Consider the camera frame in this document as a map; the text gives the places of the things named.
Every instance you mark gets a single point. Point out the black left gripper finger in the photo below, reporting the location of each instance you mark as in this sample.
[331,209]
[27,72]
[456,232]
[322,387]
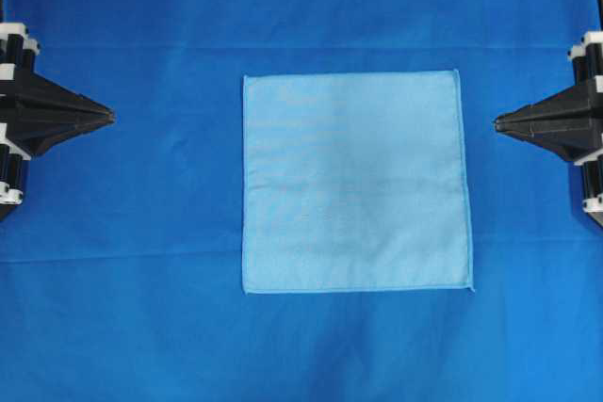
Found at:
[37,90]
[32,140]

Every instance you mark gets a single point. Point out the light blue towel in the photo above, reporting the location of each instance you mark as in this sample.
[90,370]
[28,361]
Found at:
[355,182]

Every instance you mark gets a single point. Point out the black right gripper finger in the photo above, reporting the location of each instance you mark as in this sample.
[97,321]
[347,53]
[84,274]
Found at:
[570,141]
[583,100]

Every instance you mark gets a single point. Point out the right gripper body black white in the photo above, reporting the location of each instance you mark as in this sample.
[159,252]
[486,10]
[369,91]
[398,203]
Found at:
[586,60]

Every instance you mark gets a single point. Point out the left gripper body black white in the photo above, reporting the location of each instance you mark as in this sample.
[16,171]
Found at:
[18,50]

